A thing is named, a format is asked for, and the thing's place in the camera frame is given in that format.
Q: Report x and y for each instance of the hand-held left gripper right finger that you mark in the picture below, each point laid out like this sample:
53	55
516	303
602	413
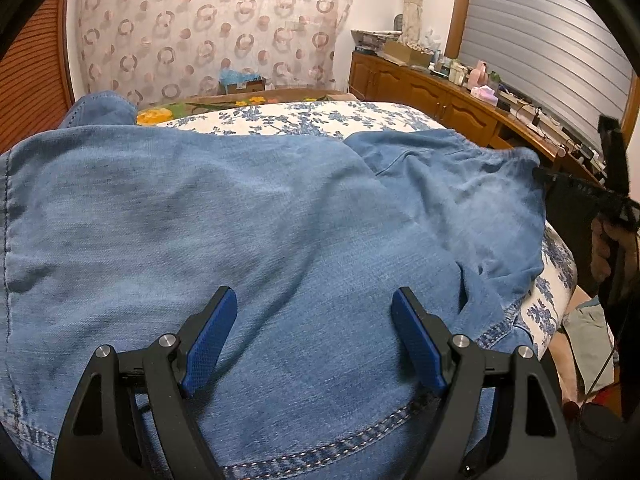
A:
417	340

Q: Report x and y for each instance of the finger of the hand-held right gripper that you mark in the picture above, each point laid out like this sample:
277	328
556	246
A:
545	175

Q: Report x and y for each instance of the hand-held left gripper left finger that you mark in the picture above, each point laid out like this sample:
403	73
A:
210	340

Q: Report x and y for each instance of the blue denim pants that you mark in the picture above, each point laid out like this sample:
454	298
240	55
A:
250	210

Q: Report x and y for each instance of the person's right hand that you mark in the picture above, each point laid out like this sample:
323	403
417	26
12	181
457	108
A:
600	250

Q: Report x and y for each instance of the small black box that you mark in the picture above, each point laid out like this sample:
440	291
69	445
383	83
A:
504	107

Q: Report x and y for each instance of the pink tissue box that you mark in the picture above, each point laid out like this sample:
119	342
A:
484	96

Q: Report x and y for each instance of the pink bottle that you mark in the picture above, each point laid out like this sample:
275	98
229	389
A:
477	74

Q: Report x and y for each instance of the pale green waste bin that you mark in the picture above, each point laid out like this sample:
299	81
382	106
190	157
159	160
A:
590	327

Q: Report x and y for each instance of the grey window blind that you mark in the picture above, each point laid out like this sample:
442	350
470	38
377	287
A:
540	40

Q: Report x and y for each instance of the white cosmetic jar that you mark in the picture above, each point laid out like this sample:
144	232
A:
455	72

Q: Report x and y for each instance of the wooden sideboard cabinet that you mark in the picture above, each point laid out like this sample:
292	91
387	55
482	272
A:
425	90

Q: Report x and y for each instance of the open cardboard box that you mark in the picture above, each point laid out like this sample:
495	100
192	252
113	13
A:
405	54

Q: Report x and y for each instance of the grey round fan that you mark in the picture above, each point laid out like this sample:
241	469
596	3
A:
397	23

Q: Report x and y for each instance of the cardboard box with blue filling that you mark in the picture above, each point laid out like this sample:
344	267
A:
250	85

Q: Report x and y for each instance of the circle-patterned sheer curtain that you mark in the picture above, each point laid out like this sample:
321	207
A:
200	35

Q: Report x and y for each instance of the wooden window frame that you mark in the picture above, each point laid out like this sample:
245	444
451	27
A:
460	10

